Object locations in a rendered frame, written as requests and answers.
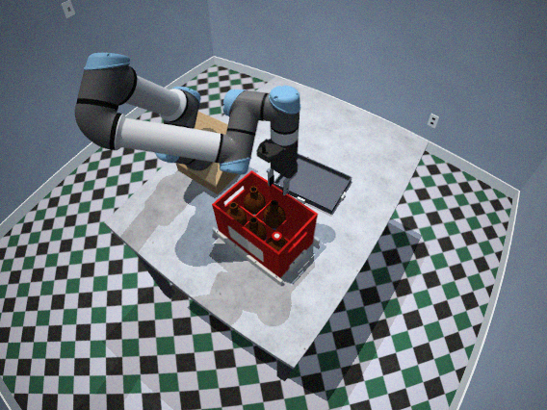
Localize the red crate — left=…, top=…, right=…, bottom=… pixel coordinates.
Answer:
left=217, top=177, right=318, bottom=278

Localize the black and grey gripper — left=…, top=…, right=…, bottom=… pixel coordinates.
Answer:
left=256, top=128, right=299, bottom=196

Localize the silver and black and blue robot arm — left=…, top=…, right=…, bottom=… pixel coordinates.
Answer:
left=75, top=53, right=300, bottom=174

